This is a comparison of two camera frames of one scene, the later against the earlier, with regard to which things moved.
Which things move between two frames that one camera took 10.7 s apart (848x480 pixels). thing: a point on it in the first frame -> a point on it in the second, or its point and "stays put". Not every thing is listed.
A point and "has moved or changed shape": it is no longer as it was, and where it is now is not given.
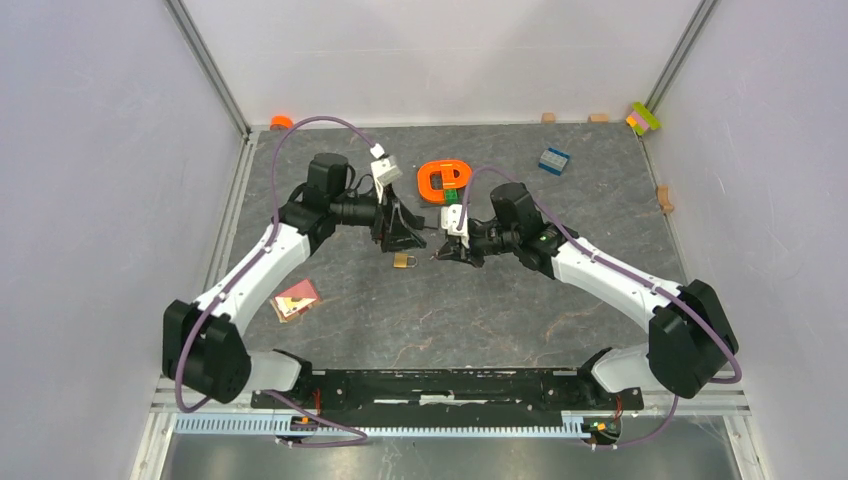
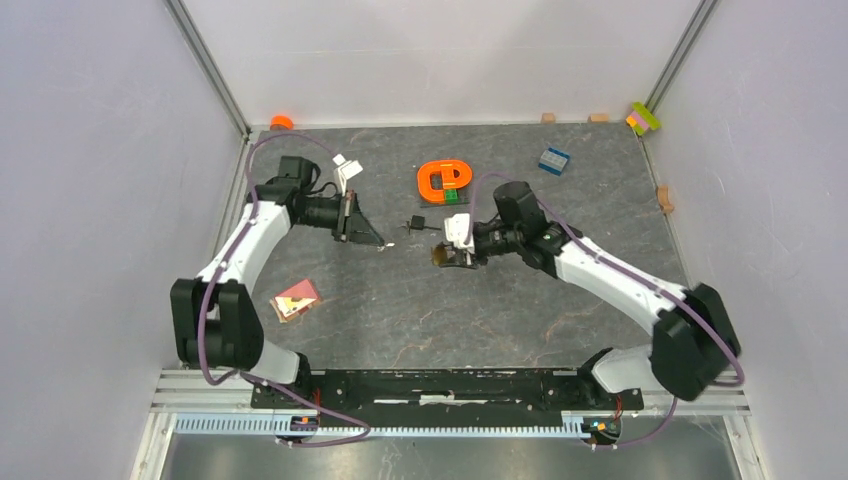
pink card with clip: [294, 301] stays put
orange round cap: [281, 122] stays put
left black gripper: [391, 225] -> [356, 229]
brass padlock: [404, 260] has moved or changed shape
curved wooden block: [662, 193] stays put
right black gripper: [450, 252] stays put
